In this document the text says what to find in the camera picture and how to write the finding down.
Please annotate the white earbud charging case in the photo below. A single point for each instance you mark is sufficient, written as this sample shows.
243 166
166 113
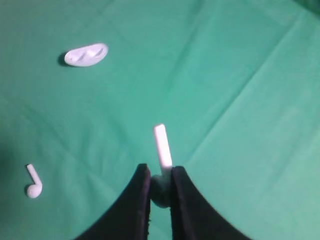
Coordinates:
86 56

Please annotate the green tablecloth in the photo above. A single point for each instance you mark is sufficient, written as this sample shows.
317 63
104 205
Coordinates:
235 82

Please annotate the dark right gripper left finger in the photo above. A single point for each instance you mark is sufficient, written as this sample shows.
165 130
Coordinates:
128 217

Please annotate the white bluetooth earbud on table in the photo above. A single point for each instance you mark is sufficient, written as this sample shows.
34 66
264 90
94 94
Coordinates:
35 189

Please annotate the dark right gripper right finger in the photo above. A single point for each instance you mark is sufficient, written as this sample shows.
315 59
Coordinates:
192 217

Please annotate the white bluetooth earbud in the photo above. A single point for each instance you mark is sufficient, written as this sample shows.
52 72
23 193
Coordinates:
35 189
161 183

